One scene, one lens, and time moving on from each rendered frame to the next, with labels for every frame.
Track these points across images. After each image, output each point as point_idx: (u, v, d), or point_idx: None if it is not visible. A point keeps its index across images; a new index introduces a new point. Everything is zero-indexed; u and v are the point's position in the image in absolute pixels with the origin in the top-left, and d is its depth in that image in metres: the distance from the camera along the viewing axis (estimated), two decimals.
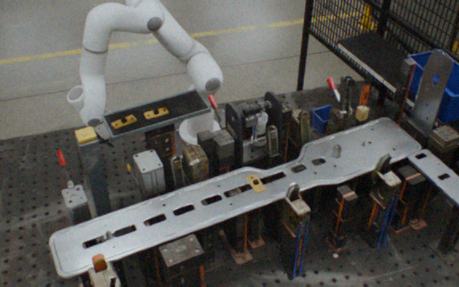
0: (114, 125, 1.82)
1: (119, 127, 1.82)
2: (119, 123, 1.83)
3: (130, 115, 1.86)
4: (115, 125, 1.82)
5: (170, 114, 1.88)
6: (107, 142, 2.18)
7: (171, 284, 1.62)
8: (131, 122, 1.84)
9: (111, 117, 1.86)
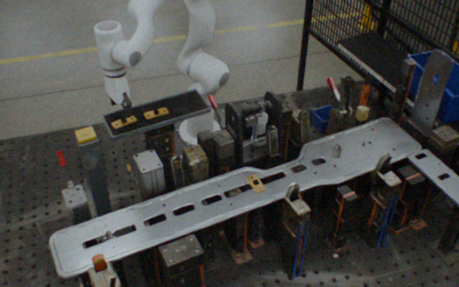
0: (114, 125, 1.82)
1: (119, 127, 1.82)
2: (119, 123, 1.83)
3: (130, 115, 1.86)
4: (115, 125, 1.82)
5: (170, 114, 1.88)
6: (129, 107, 1.75)
7: (171, 284, 1.62)
8: (131, 122, 1.84)
9: (111, 117, 1.86)
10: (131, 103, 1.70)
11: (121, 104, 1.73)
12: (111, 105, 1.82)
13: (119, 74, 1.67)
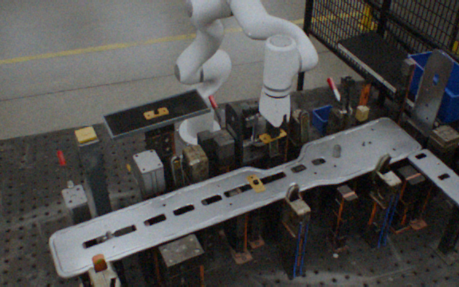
0: (262, 139, 1.63)
1: (269, 141, 1.62)
2: (268, 137, 1.63)
3: None
4: (264, 139, 1.63)
5: (170, 114, 1.88)
6: None
7: (171, 284, 1.62)
8: (280, 136, 1.64)
9: (111, 117, 1.86)
10: (286, 128, 1.56)
11: None
12: (267, 134, 1.64)
13: (284, 95, 1.49)
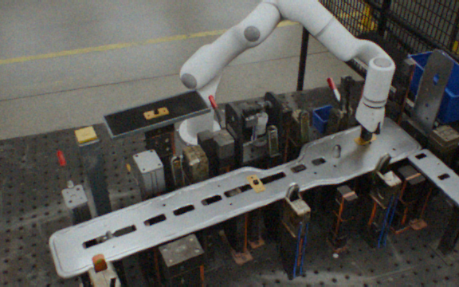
0: (357, 141, 1.96)
1: (362, 143, 1.95)
2: (362, 140, 1.96)
3: None
4: (358, 142, 1.96)
5: (170, 114, 1.88)
6: None
7: (171, 284, 1.62)
8: (371, 140, 1.96)
9: (111, 117, 1.86)
10: (379, 133, 1.89)
11: (369, 130, 1.91)
12: (360, 137, 1.97)
13: (381, 106, 1.82)
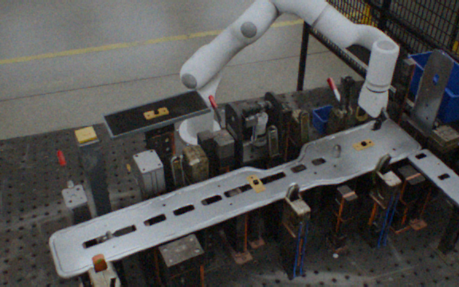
0: (355, 147, 1.98)
1: (361, 149, 1.97)
2: (360, 146, 1.98)
3: (367, 139, 2.01)
4: (357, 147, 1.98)
5: (170, 114, 1.88)
6: None
7: (171, 284, 1.62)
8: (370, 146, 1.98)
9: (111, 117, 1.86)
10: (388, 117, 1.81)
11: (376, 117, 1.85)
12: (358, 116, 1.94)
13: (384, 90, 1.78)
